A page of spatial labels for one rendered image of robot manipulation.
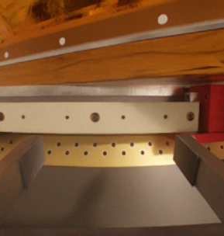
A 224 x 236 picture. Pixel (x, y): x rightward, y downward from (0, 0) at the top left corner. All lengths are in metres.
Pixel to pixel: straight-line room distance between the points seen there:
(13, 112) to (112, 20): 0.20
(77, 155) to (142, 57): 0.19
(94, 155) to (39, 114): 0.11
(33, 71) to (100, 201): 0.25
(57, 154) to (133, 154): 0.13
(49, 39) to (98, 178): 0.24
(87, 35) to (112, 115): 0.12
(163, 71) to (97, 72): 0.09
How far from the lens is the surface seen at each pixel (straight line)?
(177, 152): 0.16
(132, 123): 0.26
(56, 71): 0.30
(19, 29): 0.38
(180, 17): 0.23
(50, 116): 0.27
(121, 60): 0.24
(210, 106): 0.29
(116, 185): 0.30
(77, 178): 0.30
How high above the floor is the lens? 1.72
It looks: 6 degrees down
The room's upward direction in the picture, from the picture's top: straight up
